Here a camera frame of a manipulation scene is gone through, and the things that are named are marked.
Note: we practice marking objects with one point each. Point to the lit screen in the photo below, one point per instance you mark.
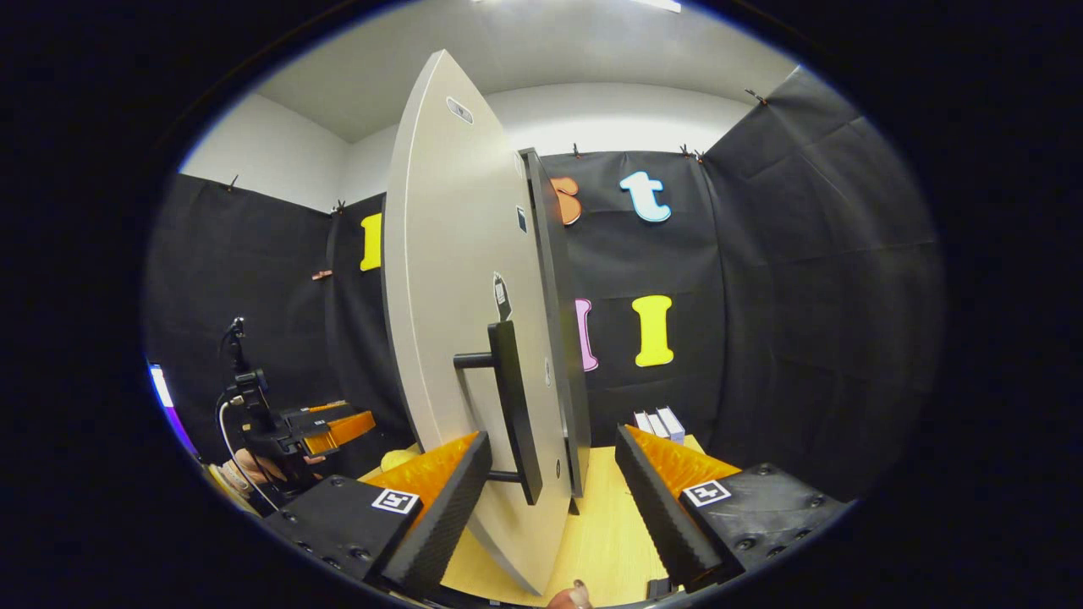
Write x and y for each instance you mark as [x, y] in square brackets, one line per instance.
[165, 397]

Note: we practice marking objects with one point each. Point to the black backdrop cloth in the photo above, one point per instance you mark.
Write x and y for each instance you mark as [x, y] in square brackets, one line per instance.
[804, 321]

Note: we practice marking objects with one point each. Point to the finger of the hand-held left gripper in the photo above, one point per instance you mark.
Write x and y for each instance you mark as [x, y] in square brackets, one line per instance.
[343, 431]
[317, 408]

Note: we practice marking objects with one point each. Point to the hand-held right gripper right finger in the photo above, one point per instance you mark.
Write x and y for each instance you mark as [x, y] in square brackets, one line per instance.
[651, 499]

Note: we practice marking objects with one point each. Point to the long ceiling light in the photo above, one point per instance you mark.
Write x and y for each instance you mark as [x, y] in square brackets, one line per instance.
[656, 5]

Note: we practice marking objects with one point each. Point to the dark grey cabinet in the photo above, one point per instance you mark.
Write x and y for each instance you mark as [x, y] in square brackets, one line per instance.
[558, 338]

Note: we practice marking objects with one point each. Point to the grey cabinet door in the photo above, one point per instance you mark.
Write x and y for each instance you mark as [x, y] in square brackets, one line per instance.
[457, 279]

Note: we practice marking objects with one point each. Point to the white flat box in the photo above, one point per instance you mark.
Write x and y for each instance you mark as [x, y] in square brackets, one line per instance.
[643, 421]
[673, 423]
[657, 423]

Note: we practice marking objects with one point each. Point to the yellow plush toy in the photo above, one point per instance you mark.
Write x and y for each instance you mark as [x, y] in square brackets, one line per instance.
[398, 461]

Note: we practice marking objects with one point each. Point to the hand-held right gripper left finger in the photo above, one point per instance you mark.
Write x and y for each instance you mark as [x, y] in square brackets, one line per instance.
[444, 507]

